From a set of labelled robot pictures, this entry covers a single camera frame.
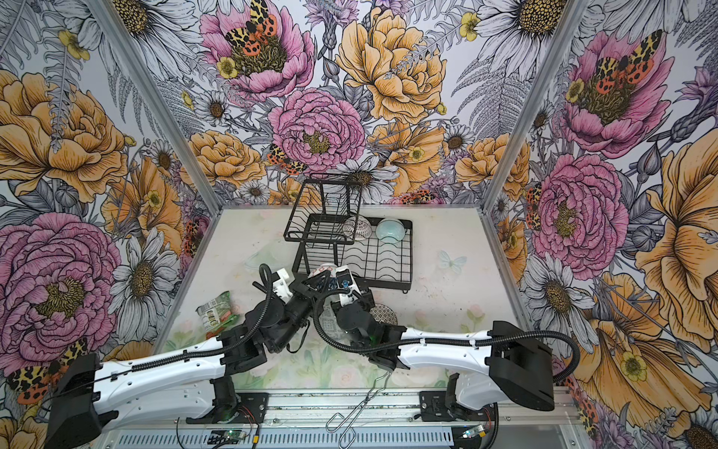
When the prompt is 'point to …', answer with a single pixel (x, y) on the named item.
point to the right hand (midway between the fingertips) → (346, 284)
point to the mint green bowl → (390, 230)
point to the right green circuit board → (475, 431)
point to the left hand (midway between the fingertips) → (334, 277)
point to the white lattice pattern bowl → (357, 227)
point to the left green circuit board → (226, 437)
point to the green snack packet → (218, 314)
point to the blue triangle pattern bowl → (333, 280)
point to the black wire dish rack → (326, 220)
